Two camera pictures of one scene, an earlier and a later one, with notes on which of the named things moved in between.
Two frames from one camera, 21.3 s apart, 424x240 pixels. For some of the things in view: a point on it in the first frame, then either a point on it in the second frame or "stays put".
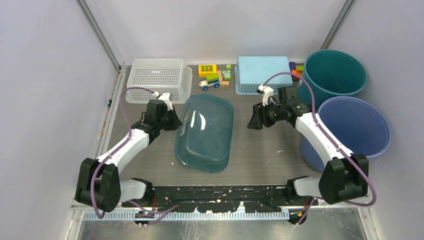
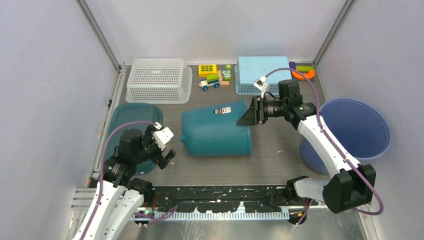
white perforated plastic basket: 160,76 stays put
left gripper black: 175,122 → 161,162
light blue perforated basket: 252,71 stays put
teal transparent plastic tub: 204,140 → 148,112
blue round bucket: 358,124 stays put
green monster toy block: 227,74 stays put
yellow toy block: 206,69 stays put
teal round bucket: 331,73 → 212,131
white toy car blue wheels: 211,80 stays put
